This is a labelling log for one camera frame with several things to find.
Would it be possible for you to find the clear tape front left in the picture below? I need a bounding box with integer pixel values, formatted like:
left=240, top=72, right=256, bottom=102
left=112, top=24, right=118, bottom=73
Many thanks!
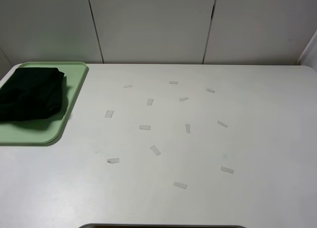
left=107, top=158, right=120, bottom=164

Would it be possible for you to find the clear tape table centre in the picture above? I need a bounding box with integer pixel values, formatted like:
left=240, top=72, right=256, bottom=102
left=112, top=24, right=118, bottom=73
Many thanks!
left=140, top=125, right=151, bottom=130

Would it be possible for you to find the clear tape lower centre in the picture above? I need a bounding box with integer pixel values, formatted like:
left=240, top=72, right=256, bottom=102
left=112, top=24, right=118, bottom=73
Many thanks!
left=150, top=145, right=161, bottom=156

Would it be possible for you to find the clear tape right middle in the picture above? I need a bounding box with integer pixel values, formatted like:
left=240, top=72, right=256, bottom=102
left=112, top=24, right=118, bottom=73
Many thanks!
left=217, top=120, right=228, bottom=128

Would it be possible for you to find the clear tape left middle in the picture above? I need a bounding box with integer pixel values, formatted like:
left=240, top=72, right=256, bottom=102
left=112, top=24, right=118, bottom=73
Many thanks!
left=105, top=110, right=114, bottom=118

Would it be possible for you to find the clear tape front right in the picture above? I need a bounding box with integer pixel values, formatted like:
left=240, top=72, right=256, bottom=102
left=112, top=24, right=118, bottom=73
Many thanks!
left=220, top=166, right=234, bottom=174

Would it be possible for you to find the clear tape upper middle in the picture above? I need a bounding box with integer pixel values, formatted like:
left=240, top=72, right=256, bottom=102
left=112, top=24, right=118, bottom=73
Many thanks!
left=147, top=99, right=154, bottom=106

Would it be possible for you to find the clear tape centre right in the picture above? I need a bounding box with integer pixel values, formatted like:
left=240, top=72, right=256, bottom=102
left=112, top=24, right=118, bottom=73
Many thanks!
left=185, top=124, right=191, bottom=133

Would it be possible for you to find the green plastic tray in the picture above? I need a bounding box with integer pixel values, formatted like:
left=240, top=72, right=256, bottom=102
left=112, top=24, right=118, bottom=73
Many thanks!
left=0, top=62, right=89, bottom=146

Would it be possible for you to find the black short sleeve shirt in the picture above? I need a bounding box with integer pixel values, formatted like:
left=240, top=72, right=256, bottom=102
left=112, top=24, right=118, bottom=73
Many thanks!
left=0, top=67, right=64, bottom=122

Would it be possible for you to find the clear tape front centre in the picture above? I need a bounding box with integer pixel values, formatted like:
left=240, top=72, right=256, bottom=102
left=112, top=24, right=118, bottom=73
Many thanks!
left=173, top=181, right=187, bottom=189

